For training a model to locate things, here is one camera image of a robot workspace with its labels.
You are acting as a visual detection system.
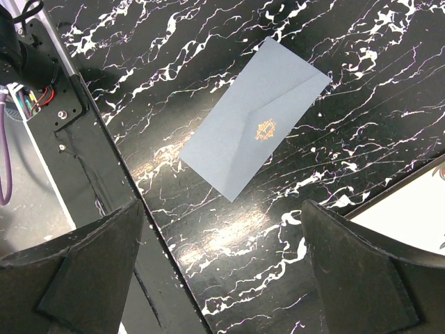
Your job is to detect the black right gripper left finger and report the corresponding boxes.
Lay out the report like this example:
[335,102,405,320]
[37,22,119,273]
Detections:
[1,200,143,333]

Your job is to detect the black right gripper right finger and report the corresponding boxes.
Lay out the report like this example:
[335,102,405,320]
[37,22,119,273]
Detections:
[301,200,444,333]

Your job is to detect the grey paper envelope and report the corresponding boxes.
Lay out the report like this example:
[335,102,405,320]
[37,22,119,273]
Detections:
[179,38,331,201]

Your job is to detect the strawberry pattern tray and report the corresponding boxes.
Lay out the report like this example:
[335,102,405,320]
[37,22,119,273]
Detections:
[346,155,444,255]

